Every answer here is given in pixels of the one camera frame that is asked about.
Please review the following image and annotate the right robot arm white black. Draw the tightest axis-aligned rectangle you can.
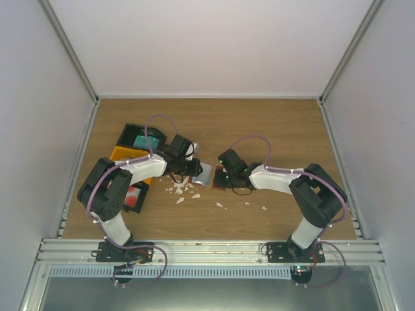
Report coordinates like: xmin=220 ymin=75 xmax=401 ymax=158
xmin=213 ymin=149 xmax=348 ymax=262

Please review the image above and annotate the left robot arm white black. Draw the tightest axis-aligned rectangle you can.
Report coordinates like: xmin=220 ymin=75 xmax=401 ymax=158
xmin=77 ymin=134 xmax=203 ymax=262

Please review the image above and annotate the black bin with red cards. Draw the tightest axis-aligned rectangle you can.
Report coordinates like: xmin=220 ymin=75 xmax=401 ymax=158
xmin=123 ymin=181 xmax=149 ymax=214

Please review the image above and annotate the red cards stack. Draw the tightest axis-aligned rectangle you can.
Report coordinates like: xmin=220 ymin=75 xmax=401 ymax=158
xmin=124 ymin=187 xmax=141 ymax=207

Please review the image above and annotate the black bin with teal cards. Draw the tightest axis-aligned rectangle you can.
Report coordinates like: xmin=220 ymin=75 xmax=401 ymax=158
xmin=116 ymin=123 xmax=167 ymax=151

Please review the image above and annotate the orange bin with white cards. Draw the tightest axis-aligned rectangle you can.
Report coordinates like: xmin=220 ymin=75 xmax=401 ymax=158
xmin=109 ymin=146 xmax=153 ymax=185

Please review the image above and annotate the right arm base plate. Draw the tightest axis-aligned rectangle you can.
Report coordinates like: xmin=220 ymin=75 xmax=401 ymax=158
xmin=259 ymin=242 xmax=326 ymax=263

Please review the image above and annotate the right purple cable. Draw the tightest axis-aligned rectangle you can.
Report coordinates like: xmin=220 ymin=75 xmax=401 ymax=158
xmin=231 ymin=134 xmax=350 ymax=227

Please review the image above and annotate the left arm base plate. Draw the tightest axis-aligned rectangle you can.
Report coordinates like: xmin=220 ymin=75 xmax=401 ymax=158
xmin=91 ymin=241 xmax=154 ymax=264

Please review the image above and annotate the aluminium front rail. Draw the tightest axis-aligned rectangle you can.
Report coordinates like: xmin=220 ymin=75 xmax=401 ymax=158
xmin=35 ymin=239 xmax=385 ymax=266

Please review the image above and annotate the grey slotted cable duct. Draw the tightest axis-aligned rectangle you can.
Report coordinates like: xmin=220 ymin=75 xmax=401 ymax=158
xmin=49 ymin=265 xmax=291 ymax=280

